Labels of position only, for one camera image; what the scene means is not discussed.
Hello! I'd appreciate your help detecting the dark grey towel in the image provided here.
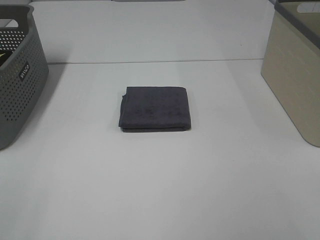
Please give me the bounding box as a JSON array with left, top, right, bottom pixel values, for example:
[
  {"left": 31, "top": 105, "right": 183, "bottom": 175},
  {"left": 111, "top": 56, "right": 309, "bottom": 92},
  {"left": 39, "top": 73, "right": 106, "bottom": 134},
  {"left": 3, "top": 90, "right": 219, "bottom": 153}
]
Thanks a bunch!
[{"left": 118, "top": 86, "right": 192, "bottom": 133}]

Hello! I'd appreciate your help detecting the beige plastic basket grey rim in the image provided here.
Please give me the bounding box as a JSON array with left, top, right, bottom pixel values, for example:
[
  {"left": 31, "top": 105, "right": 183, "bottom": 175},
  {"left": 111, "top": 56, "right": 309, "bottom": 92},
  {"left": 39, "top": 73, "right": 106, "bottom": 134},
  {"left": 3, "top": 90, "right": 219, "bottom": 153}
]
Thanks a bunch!
[{"left": 261, "top": 0, "right": 320, "bottom": 147}]

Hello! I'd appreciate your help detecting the grey perforated plastic basket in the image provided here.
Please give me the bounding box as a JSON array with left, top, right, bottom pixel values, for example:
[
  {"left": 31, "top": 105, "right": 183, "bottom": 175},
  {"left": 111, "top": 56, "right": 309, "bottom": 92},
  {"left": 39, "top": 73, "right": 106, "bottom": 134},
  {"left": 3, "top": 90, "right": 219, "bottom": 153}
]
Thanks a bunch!
[{"left": 0, "top": 4, "right": 49, "bottom": 149}]

